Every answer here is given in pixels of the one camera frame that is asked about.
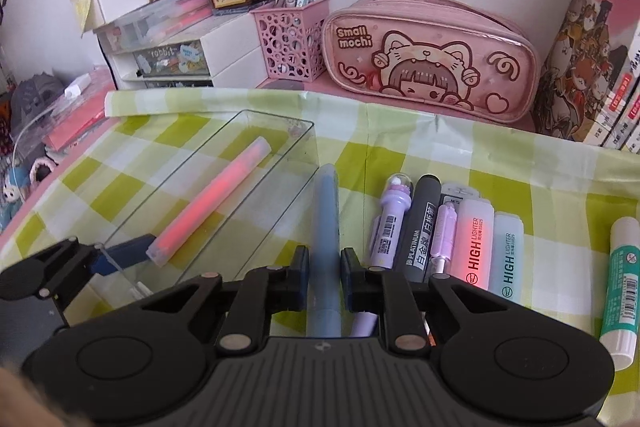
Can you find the clear storage box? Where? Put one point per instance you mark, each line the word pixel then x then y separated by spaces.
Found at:
pixel 150 19

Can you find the pink perforated pen holder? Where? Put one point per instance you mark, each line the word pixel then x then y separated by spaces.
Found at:
pixel 290 42

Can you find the dark grey marker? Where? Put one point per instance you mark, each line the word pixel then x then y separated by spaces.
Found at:
pixel 422 217

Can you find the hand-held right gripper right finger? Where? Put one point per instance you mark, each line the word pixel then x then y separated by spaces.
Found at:
pixel 347 279

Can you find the pink cartoon cover book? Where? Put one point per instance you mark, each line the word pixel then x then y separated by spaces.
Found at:
pixel 575 47

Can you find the white drawer organiser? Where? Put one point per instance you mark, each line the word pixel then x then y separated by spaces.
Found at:
pixel 235 52

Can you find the light blue highlighter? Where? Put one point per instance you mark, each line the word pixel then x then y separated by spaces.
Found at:
pixel 507 257

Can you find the pink folder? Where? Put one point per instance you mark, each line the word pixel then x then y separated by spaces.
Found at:
pixel 80 117

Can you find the blue pen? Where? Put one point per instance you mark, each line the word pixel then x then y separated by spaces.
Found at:
pixel 325 217

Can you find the round desk grommet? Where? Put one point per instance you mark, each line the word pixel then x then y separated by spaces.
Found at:
pixel 287 86

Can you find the purple cat-cap pen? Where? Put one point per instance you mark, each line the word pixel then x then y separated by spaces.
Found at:
pixel 387 227

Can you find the small white charger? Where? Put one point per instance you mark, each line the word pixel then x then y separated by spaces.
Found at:
pixel 77 86

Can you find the green checked tablecloth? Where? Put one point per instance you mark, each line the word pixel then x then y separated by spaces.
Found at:
pixel 500 157

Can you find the green and white glue stick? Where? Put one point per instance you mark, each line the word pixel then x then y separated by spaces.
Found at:
pixel 622 297

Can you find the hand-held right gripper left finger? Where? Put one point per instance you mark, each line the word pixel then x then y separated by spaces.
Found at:
pixel 300 278

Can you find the pink cartoon pencil case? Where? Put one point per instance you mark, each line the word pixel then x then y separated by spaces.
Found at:
pixel 430 57

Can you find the orange highlighter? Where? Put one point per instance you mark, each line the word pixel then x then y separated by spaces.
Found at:
pixel 472 237

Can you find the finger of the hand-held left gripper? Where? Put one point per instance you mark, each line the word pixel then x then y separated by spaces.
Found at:
pixel 115 259

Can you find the clear sticker drawer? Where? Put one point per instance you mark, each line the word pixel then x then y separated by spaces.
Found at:
pixel 170 57

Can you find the plush toys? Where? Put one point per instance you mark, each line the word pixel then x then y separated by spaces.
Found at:
pixel 15 192

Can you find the clear plastic box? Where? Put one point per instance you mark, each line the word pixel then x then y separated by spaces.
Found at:
pixel 280 147

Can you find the grey hat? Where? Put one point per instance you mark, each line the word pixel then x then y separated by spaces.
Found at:
pixel 35 102

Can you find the yellow paper note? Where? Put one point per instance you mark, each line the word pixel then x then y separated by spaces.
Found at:
pixel 82 7

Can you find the grey pencil lead case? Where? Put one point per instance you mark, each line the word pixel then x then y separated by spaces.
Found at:
pixel 462 193

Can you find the pink highlighter pen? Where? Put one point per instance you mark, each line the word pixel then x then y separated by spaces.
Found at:
pixel 210 202

